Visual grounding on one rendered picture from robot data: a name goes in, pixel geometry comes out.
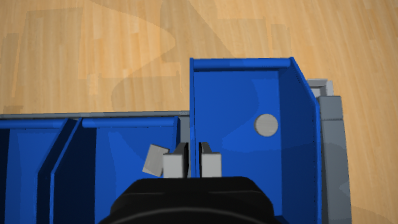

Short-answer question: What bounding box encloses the grey metal disc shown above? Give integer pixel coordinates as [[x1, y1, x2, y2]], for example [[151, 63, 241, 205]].
[[254, 114, 278, 137]]

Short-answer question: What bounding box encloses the blue open-front bin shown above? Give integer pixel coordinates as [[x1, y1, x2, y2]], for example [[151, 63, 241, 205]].
[[0, 118, 78, 224], [189, 57, 322, 224], [50, 116, 181, 224]]

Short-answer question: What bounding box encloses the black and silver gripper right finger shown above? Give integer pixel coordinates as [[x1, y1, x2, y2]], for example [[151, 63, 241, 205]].
[[199, 142, 222, 177]]

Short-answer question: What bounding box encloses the grey rectangular block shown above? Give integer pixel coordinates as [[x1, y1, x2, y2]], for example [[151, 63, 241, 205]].
[[142, 144, 170, 177]]

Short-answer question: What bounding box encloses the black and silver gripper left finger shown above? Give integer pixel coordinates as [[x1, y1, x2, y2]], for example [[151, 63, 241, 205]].
[[163, 142, 189, 178]]

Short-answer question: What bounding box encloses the dark grey metal shelf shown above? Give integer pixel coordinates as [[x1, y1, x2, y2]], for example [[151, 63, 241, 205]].
[[0, 79, 352, 224]]

